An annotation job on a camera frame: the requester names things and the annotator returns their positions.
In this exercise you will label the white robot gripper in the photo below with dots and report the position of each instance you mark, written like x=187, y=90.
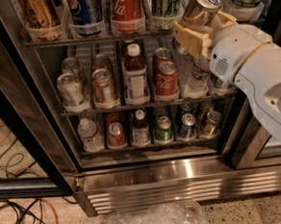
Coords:
x=236, y=50

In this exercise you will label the red bull can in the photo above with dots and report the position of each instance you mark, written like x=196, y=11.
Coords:
x=201, y=12

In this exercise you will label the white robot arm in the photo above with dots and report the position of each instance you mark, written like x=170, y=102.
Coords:
x=243, y=56

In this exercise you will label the red coke can rear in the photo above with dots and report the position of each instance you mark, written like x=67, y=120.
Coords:
x=161, y=55

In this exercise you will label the red coke can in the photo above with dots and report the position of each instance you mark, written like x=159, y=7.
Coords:
x=166, y=79
x=161, y=55

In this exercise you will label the green white can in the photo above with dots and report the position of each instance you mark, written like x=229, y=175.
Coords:
x=165, y=8

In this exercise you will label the silver blue can front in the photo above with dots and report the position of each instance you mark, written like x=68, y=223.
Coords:
x=221, y=84

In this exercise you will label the red coke can front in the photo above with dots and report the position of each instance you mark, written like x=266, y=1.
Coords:
x=166, y=79

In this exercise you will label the red coca-cola can top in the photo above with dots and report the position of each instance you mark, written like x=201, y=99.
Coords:
x=126, y=15

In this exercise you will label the gold brown can bottom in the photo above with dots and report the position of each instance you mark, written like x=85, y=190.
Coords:
x=209, y=125

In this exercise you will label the green can bottom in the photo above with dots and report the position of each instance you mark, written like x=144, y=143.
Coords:
x=163, y=129

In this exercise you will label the orange gold can rear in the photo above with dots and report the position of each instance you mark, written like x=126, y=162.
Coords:
x=101, y=61

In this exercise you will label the orange gold can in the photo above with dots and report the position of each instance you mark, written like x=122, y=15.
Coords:
x=103, y=86
x=101, y=61

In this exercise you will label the glass fridge door right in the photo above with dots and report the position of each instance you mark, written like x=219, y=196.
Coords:
x=260, y=143

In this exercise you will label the glass fridge door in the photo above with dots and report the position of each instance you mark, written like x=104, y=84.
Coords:
x=25, y=169
x=260, y=143

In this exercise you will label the orange gold can front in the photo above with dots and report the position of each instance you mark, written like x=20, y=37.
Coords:
x=103, y=86

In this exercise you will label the blue pepsi can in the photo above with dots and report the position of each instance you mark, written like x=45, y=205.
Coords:
x=85, y=12

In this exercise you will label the stainless steel fridge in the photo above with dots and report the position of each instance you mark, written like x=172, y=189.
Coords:
x=116, y=182

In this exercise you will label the red orange can bottom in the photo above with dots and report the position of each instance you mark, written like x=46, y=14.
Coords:
x=116, y=134

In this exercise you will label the silver can rear left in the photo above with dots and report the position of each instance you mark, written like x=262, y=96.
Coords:
x=72, y=65

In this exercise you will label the silver can front left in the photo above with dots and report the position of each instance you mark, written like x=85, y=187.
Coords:
x=70, y=88

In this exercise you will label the yellow orange can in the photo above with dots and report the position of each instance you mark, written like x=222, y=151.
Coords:
x=40, y=14

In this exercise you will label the glass fridge door left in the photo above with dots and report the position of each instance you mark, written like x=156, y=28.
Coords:
x=25, y=169

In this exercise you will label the clear water bottle front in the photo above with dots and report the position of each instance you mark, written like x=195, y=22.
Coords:
x=200, y=74

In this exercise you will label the brown tea bottle middle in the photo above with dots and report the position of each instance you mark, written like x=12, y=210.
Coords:
x=135, y=73

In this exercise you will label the brown tea bottle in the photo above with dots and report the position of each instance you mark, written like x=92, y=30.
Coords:
x=140, y=129
x=135, y=73

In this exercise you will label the brown tea bottle bottom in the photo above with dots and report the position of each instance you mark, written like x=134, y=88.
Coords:
x=140, y=129

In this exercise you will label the clear water bottle bottom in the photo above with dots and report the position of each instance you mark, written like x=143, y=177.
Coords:
x=90, y=136

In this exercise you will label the clear plastic bag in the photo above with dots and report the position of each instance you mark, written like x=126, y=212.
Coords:
x=165, y=213

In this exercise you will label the top wire shelf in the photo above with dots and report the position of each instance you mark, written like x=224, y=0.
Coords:
x=92, y=40

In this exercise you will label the wire shelf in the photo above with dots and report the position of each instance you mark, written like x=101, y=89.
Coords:
x=157, y=146
x=149, y=105
x=92, y=40

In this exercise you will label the middle wire shelf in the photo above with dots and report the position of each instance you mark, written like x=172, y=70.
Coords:
x=149, y=105

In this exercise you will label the bottom wire shelf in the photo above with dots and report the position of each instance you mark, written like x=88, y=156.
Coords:
x=157, y=146

